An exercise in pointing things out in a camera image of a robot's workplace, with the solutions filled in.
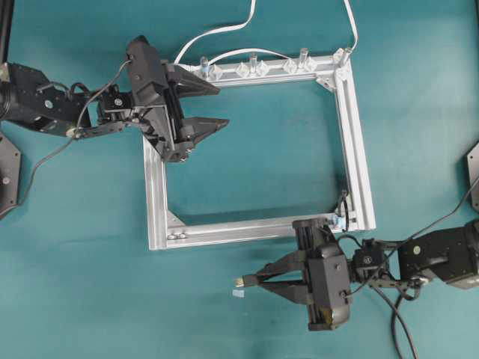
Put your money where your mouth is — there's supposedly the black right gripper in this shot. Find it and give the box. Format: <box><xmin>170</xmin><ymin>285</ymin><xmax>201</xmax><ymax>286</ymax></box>
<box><xmin>254</xmin><ymin>218</ymin><xmax>350</xmax><ymax>331</ymax></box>

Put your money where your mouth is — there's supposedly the blue tape piece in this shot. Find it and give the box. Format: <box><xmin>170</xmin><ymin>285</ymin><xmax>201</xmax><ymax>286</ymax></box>
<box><xmin>332</xmin><ymin>215</ymin><xmax>348</xmax><ymax>230</ymax></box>

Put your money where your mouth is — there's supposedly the black vertical rail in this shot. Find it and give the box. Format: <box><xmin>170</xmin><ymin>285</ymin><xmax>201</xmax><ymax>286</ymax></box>
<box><xmin>0</xmin><ymin>0</ymin><xmax>15</xmax><ymax>64</ymax></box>

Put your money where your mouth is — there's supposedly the white flat cable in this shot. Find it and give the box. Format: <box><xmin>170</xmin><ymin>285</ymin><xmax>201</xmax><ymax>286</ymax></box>
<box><xmin>174</xmin><ymin>0</ymin><xmax>360</xmax><ymax>70</ymax></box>

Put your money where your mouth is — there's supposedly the black zip tie loop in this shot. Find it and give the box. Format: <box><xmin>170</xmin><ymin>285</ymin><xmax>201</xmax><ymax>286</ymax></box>
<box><xmin>335</xmin><ymin>190</ymin><xmax>351</xmax><ymax>233</ymax></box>

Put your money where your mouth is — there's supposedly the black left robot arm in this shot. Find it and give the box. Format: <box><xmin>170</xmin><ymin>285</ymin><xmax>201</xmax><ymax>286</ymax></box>
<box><xmin>1</xmin><ymin>36</ymin><xmax>229</xmax><ymax>162</ymax></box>

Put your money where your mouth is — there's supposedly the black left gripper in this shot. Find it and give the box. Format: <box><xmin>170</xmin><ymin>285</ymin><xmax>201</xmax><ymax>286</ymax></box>
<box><xmin>126</xmin><ymin>35</ymin><xmax>229</xmax><ymax>162</ymax></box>

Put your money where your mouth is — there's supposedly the small clear tape scrap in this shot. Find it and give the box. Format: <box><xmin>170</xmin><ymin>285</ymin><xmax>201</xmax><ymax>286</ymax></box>
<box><xmin>232</xmin><ymin>289</ymin><xmax>245</xmax><ymax>298</ymax></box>

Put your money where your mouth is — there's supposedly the aluminium extrusion frame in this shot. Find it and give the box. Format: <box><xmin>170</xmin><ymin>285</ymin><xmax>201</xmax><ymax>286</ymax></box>
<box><xmin>143</xmin><ymin>49</ymin><xmax>376</xmax><ymax>251</ymax></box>

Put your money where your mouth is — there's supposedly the left arm grey cable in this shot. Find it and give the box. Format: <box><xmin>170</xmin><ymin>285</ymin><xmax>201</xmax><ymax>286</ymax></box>
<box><xmin>0</xmin><ymin>55</ymin><xmax>135</xmax><ymax>216</ymax></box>

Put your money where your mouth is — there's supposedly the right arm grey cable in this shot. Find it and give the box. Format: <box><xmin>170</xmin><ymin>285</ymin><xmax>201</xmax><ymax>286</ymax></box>
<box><xmin>373</xmin><ymin>186</ymin><xmax>479</xmax><ymax>255</ymax></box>

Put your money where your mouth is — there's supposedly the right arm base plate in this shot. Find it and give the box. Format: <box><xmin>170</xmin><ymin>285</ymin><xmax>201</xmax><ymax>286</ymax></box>
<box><xmin>466</xmin><ymin>143</ymin><xmax>479</xmax><ymax>213</ymax></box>

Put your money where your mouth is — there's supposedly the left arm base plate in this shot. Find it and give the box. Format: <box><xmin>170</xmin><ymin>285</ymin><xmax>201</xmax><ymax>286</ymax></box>
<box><xmin>0</xmin><ymin>132</ymin><xmax>22</xmax><ymax>218</ymax></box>

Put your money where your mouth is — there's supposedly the black USB cable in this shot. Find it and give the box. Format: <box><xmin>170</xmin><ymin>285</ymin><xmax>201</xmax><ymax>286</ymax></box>
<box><xmin>232</xmin><ymin>274</ymin><xmax>420</xmax><ymax>359</ymax></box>

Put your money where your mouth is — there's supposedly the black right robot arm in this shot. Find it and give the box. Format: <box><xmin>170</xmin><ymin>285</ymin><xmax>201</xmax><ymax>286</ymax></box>
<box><xmin>242</xmin><ymin>219</ymin><xmax>478</xmax><ymax>331</ymax></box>

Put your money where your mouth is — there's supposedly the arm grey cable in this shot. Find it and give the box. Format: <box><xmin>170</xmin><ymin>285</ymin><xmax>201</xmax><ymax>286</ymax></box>
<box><xmin>0</xmin><ymin>55</ymin><xmax>135</xmax><ymax>216</ymax></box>
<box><xmin>373</xmin><ymin>186</ymin><xmax>479</xmax><ymax>255</ymax></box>

